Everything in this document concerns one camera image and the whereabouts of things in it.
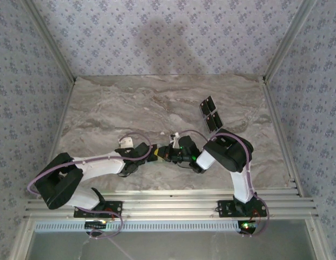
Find black credit card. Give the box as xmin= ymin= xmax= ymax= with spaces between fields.
xmin=205 ymin=113 xmax=219 ymax=134
xmin=211 ymin=110 xmax=225 ymax=128
xmin=204 ymin=95 xmax=218 ymax=112
xmin=198 ymin=99 xmax=212 ymax=118

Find aluminium front rails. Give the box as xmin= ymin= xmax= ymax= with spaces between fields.
xmin=23 ymin=188 xmax=320 ymax=220

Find controller circuit board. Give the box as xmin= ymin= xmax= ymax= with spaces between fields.
xmin=85 ymin=220 xmax=108 ymax=230
xmin=237 ymin=220 xmax=260 ymax=235

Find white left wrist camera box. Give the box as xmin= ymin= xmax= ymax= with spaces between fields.
xmin=118 ymin=136 xmax=134 ymax=149

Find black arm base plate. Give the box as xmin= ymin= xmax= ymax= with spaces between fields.
xmin=73 ymin=199 xmax=124 ymax=219
xmin=217 ymin=199 xmax=268 ymax=218

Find red wire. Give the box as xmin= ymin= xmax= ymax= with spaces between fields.
xmin=105 ymin=207 xmax=117 ymax=222
xmin=250 ymin=210 xmax=262 ymax=225

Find grey slotted cable duct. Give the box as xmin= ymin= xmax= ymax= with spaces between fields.
xmin=34 ymin=219 xmax=241 ymax=233

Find aluminium table side rail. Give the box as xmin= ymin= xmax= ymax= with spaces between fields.
xmin=259 ymin=75 xmax=304 ymax=197
xmin=8 ymin=77 xmax=78 ymax=260

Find aluminium frame post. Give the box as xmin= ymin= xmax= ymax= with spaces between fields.
xmin=21 ymin=0 xmax=78 ymax=83
xmin=264 ymin=0 xmax=319 ymax=81

